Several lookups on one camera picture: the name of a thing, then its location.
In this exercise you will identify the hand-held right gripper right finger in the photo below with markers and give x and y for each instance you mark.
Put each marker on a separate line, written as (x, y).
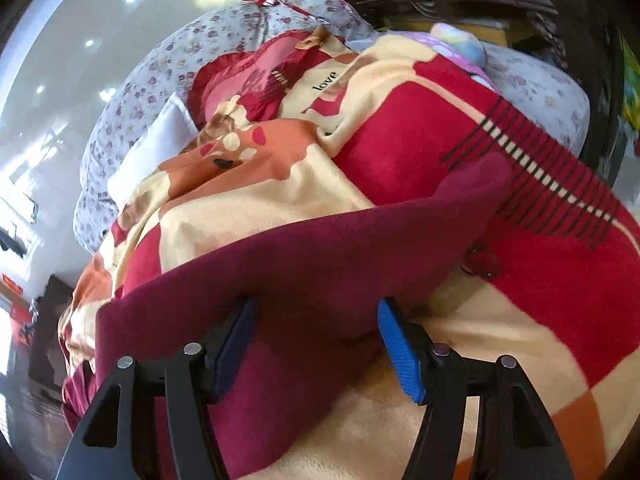
(400, 350)

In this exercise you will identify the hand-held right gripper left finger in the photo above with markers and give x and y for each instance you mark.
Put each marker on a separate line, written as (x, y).
(235, 345)

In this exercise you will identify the maroon knit garment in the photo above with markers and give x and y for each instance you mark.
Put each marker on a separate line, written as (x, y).
(310, 270)

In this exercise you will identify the dark wooden cabinet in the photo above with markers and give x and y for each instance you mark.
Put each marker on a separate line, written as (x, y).
(50, 330)

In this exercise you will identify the white pillow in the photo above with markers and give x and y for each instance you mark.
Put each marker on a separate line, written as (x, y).
(155, 150)

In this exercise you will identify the red orange printed blanket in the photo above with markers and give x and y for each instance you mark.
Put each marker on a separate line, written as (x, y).
(400, 125)

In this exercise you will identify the red heart pillow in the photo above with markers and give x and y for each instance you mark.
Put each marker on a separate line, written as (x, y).
(235, 80)

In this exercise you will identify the floral quilt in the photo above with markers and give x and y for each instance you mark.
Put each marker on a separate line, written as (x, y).
(150, 70)

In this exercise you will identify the pastel plush toy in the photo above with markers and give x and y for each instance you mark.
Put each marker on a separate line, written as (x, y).
(465, 47)

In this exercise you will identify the green yellow sheet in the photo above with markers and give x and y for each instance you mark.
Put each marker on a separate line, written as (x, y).
(631, 80)

